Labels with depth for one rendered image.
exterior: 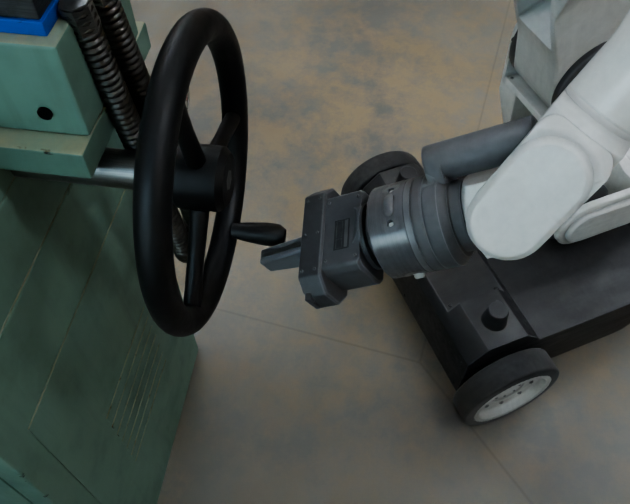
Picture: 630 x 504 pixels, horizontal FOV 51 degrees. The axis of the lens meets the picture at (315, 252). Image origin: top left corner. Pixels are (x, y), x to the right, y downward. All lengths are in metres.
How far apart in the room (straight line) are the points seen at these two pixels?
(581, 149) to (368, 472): 0.92
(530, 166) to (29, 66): 0.38
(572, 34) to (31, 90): 0.68
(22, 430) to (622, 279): 1.11
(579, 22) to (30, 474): 0.85
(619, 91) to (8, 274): 0.54
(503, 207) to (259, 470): 0.90
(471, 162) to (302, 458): 0.87
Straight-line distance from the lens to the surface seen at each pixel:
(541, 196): 0.53
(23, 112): 0.59
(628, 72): 0.54
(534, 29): 1.01
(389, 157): 1.47
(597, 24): 0.99
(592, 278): 1.41
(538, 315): 1.33
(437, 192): 0.57
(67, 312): 0.81
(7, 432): 0.74
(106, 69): 0.57
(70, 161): 0.58
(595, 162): 0.53
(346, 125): 1.82
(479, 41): 2.16
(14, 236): 0.68
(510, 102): 1.17
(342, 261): 0.60
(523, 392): 1.38
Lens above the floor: 1.26
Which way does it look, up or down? 55 degrees down
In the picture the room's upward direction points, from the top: straight up
